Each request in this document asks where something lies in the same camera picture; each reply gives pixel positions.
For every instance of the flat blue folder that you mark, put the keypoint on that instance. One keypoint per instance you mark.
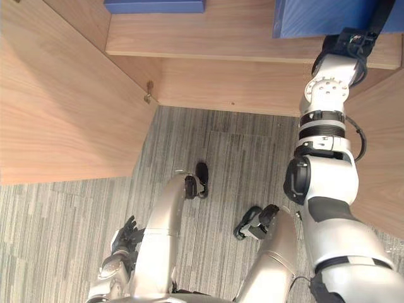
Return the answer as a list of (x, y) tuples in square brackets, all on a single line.
[(154, 6)]

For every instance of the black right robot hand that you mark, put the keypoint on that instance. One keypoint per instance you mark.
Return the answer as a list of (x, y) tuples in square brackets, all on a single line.
[(381, 15)]

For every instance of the silver left robot leg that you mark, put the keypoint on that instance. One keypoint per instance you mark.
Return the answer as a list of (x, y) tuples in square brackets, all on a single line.
[(164, 233)]

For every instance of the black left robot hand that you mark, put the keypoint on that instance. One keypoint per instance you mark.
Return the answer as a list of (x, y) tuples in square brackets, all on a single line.
[(125, 238)]

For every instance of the light wood cabinet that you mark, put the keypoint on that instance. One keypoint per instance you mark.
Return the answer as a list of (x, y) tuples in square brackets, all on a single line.
[(221, 53)]

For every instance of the dark robot foot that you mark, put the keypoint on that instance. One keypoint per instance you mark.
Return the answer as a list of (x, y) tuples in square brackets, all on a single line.
[(202, 175), (247, 222)]

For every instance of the silver right robot leg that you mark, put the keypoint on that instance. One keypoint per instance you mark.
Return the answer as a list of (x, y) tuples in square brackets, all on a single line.
[(271, 262)]

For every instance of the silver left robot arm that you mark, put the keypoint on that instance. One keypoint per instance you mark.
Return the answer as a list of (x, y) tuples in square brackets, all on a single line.
[(110, 274)]

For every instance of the brass door hinge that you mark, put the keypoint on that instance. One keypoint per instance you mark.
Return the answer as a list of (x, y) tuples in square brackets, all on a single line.
[(148, 92)]

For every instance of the dark left robot foot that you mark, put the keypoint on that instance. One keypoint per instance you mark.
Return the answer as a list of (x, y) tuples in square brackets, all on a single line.
[(202, 175)]

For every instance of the blue box file folder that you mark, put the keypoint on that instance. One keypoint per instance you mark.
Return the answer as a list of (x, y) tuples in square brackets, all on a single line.
[(318, 19)]

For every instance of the silver robot leg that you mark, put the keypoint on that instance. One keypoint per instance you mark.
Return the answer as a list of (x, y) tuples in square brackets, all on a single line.
[(271, 262), (164, 233)]

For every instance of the silver robot torso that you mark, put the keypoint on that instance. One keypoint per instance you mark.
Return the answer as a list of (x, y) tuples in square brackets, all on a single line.
[(164, 299)]

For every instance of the dark right robot foot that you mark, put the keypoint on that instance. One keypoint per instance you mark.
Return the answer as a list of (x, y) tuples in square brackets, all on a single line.
[(247, 222)]

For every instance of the wood cabinet door with hinge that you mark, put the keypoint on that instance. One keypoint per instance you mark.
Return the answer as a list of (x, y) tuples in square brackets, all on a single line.
[(63, 110)]

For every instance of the plain wood cabinet door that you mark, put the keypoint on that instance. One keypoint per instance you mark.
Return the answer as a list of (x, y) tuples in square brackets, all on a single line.
[(378, 151)]

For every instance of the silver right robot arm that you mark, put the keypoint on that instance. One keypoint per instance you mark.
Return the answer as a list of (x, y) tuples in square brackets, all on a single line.
[(328, 176)]

